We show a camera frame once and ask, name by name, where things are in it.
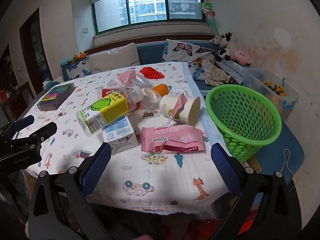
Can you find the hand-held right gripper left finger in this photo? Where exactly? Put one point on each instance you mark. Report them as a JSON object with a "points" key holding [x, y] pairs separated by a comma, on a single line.
{"points": [[96, 170]]}

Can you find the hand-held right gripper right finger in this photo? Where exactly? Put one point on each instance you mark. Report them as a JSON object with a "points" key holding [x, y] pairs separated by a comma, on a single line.
{"points": [[225, 167]]}

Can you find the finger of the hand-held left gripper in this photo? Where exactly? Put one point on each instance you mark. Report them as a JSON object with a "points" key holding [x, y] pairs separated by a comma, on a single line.
{"points": [[43, 131], [24, 122]]}

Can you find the green plastic mesh basket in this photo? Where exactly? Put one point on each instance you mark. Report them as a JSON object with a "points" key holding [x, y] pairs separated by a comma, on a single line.
{"points": [[252, 130]]}

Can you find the clear plastic dome lid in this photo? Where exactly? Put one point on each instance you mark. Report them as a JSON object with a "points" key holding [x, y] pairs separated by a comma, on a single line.
{"points": [[177, 93]]}

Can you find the pink and clear plastic bag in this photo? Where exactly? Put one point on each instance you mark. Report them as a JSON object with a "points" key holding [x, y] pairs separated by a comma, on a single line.
{"points": [[126, 76]]}

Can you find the black box of colourful pieces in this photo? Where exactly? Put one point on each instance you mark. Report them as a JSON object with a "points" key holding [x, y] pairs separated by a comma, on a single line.
{"points": [[56, 96]]}

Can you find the dark wooden shelf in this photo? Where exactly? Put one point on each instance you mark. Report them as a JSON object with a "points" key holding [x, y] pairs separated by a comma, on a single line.
{"points": [[10, 85]]}

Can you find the white and blue milk carton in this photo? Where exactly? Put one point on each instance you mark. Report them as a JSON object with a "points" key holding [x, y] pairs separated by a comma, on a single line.
{"points": [[120, 135]]}

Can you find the white cartoon printed blanket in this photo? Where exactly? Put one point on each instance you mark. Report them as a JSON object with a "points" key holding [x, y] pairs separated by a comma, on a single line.
{"points": [[150, 180]]}

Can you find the pink snack wrapper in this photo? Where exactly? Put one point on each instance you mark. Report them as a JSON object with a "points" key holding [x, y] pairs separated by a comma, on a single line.
{"points": [[175, 137]]}

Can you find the clear bottle with yellow label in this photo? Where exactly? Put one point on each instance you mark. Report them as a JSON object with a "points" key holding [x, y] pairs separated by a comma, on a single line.
{"points": [[107, 110]]}

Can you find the blue floor cushion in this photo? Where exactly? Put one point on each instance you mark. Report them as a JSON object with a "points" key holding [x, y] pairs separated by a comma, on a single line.
{"points": [[280, 140]]}

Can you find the small butterfly print pillow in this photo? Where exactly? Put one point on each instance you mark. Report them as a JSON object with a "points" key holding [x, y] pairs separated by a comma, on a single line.
{"points": [[80, 70]]}

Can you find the teal toy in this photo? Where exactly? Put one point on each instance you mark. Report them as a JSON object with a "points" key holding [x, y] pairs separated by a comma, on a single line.
{"points": [[67, 61]]}

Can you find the white paper cup pink lid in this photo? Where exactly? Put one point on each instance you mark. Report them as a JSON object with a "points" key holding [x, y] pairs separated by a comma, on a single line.
{"points": [[182, 107]]}

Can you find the dark wooden door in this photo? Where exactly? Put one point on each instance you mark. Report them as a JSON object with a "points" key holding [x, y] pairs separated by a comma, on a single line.
{"points": [[35, 45]]}

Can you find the orange toy figure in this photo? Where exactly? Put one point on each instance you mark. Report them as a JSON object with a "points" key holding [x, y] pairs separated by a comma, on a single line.
{"points": [[80, 55]]}

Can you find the clear round plastic container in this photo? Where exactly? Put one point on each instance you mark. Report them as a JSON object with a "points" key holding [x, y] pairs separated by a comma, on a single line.
{"points": [[150, 96]]}

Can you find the clear plastic storage bin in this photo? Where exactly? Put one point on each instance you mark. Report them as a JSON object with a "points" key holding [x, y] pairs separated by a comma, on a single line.
{"points": [[255, 80]]}

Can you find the beige patterned garment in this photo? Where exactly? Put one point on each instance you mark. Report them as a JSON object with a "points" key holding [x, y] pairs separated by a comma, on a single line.
{"points": [[217, 75]]}

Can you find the yellow toy truck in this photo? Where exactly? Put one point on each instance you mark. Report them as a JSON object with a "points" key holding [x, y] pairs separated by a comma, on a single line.
{"points": [[275, 88]]}

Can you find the beige pillow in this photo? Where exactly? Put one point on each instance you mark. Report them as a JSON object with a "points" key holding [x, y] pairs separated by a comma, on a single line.
{"points": [[112, 58]]}

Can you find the orange fruit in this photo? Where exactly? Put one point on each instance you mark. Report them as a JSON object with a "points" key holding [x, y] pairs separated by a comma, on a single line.
{"points": [[160, 89]]}

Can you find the pink plush toy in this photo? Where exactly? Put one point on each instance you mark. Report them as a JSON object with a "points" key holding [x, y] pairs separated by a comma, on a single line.
{"points": [[241, 57]]}

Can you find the red foam fruit net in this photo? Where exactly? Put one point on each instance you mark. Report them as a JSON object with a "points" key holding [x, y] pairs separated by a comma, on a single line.
{"points": [[151, 72]]}

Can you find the black and white cow plush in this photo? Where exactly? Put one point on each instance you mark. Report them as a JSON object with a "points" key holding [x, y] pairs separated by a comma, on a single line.
{"points": [[216, 40], [226, 47]]}

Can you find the large butterfly print pillow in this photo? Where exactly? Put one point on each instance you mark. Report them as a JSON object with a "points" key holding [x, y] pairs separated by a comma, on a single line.
{"points": [[185, 50]]}

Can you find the blue sofa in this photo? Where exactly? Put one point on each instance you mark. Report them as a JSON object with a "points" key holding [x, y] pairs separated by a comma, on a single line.
{"points": [[150, 52]]}

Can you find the green pinwheel toy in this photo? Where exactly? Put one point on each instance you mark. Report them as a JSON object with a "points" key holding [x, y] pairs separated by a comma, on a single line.
{"points": [[208, 12]]}

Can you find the green framed window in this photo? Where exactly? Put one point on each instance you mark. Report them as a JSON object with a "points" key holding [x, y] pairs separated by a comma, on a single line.
{"points": [[147, 7]]}

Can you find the white wall socket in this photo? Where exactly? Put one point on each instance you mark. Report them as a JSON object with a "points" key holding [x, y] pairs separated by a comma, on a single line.
{"points": [[85, 29]]}

